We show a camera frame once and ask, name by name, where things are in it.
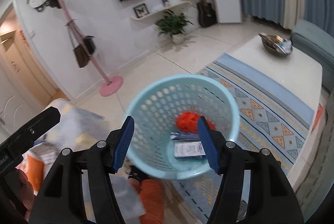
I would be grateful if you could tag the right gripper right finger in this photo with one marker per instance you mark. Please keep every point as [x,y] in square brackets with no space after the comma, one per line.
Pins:
[271,197]

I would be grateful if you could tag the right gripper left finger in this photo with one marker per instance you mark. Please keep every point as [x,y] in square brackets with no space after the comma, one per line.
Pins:
[60,199]

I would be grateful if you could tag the blue white carton box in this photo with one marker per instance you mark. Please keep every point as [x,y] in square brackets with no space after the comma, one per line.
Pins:
[187,145]

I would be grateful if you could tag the orange plastic bag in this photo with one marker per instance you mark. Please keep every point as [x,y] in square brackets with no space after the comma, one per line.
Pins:
[187,122]

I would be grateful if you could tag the person's left hand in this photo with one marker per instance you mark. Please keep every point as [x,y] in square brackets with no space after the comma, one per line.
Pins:
[26,192]

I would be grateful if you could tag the white entrance door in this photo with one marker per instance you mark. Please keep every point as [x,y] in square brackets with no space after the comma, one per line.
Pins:
[15,111]

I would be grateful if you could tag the blue patterned rug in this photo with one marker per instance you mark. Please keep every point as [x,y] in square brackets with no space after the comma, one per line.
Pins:
[271,117]

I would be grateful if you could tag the orange trouser leg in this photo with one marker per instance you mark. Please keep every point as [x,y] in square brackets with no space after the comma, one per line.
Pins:
[150,193]

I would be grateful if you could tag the brown hanging handbag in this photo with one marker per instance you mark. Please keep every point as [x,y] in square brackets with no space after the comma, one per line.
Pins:
[79,52]

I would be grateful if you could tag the pink coat rack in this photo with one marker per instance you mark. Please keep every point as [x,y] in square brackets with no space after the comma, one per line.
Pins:
[110,85]

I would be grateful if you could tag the light blue laundry basket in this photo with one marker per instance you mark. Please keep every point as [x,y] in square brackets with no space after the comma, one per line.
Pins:
[174,104]

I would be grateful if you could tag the black hanging handbag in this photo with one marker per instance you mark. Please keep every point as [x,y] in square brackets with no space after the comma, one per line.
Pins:
[89,44]

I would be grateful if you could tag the dark bowl of items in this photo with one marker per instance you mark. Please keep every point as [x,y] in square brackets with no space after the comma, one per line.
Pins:
[276,45]

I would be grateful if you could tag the teal sofa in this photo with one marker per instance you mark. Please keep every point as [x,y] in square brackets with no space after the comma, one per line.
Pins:
[318,44]

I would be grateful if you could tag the framed butterfly picture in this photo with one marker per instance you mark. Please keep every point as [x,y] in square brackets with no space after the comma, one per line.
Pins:
[141,11]

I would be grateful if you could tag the black acoustic guitar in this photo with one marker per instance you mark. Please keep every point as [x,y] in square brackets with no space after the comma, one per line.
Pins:
[206,14]

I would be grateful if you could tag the potted green plant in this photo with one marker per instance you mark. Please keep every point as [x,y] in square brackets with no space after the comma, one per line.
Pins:
[173,25]

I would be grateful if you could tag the white wall shelf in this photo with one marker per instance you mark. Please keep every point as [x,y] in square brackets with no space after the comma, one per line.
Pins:
[183,4]

